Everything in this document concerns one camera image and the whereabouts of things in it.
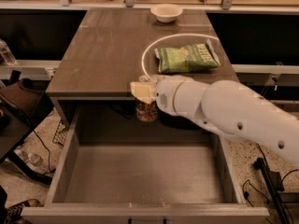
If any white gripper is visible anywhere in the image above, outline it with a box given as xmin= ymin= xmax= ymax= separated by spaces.
xmin=130 ymin=75 xmax=193 ymax=116

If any orange soda can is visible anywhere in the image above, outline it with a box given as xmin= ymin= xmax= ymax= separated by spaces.
xmin=135 ymin=74 xmax=159 ymax=123

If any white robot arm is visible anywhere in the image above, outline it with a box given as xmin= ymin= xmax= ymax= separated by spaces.
xmin=130 ymin=76 xmax=299 ymax=168

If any grey open top drawer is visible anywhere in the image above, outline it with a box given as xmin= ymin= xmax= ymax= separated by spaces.
xmin=23 ymin=104 xmax=269 ymax=224

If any green chip bag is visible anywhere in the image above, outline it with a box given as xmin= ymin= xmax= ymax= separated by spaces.
xmin=154 ymin=39 xmax=221 ymax=74

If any white bowl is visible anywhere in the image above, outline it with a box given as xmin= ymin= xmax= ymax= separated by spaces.
xmin=150 ymin=4 xmax=183 ymax=23

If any black office chair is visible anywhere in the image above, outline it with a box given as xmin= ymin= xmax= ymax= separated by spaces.
xmin=0 ymin=70 xmax=53 ymax=185

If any plastic bottle on floor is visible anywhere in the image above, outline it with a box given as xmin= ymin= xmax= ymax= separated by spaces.
xmin=15 ymin=149 xmax=47 ymax=175

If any clear plastic water bottle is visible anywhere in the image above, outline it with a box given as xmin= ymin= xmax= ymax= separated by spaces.
xmin=0 ymin=39 xmax=17 ymax=65

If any striped sneaker shoe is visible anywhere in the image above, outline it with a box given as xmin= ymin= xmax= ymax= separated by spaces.
xmin=1 ymin=199 xmax=40 ymax=224

